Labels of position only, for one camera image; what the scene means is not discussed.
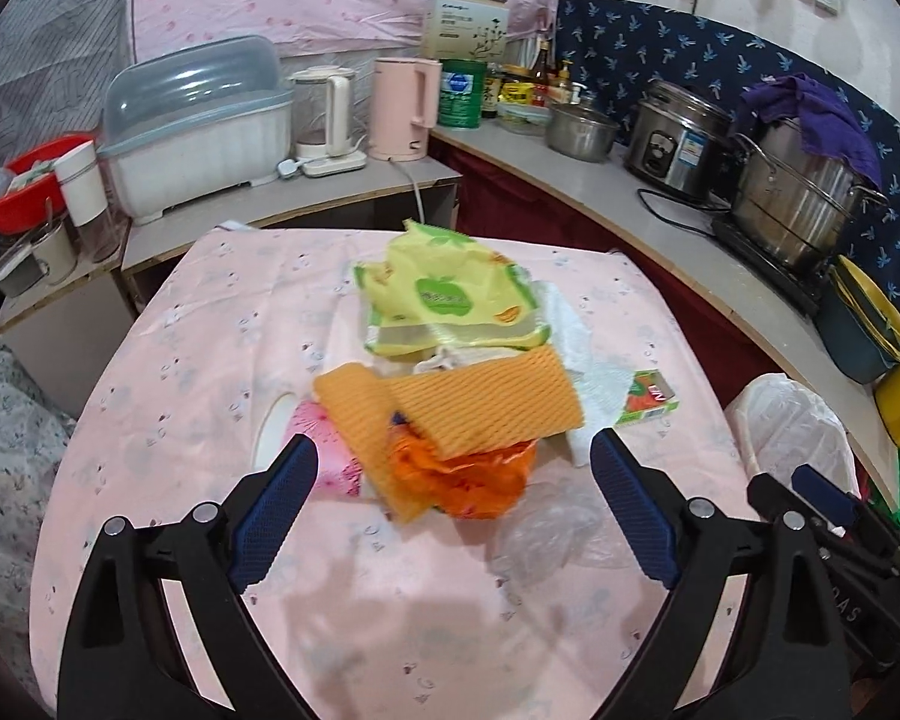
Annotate stacked yellow blue basins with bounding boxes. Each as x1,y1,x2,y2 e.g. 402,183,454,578
813,255,900,385

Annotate yellow condiment jar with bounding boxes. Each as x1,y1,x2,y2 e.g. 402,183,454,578
497,64,536,104

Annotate black induction cooker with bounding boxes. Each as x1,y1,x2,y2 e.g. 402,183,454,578
710,215,827,319

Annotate dark sauce bottle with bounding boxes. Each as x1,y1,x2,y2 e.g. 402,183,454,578
532,37,551,107

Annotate green milk powder tin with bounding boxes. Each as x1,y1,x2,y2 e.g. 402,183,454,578
437,59,487,128

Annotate white tumbler cup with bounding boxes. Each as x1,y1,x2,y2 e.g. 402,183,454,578
53,142,109,227

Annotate pink electric kettle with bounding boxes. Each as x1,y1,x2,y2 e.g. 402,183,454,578
368,57,442,163

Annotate large steel steamer pot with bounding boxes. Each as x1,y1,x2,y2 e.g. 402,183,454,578
730,119,888,270

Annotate white glass electric kettle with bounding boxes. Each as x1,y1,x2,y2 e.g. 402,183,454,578
278,65,367,179

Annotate white lined trash bin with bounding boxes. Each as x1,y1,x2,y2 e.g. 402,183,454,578
725,374,860,494

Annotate steel rice cooker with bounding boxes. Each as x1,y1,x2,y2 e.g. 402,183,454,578
624,80,731,205

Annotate yellow green apple bag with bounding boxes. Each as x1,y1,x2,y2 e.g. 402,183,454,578
354,221,551,358

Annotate purple towel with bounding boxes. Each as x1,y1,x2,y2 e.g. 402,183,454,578
733,73,883,190

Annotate orange plastic bag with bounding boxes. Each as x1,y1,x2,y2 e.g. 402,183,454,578
386,424,536,520

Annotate small steel pot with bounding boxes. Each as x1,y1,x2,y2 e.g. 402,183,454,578
544,103,619,164

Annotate small red green box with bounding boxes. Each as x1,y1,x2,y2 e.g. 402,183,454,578
616,369,679,426

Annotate white cardboard box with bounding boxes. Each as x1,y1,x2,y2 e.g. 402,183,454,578
421,0,509,62

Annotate navy floral cloth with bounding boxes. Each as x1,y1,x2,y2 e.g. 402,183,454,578
554,0,900,312

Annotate black power cable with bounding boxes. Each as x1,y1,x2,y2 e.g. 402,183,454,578
635,187,733,241

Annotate pink paper cup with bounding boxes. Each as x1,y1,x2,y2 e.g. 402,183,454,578
253,394,374,500

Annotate clear plastic bag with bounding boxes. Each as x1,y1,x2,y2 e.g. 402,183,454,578
487,483,635,587

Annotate white dish drainer box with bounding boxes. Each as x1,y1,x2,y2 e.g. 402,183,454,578
97,36,292,224

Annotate red plastic basin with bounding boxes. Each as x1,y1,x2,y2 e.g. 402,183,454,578
0,132,94,236

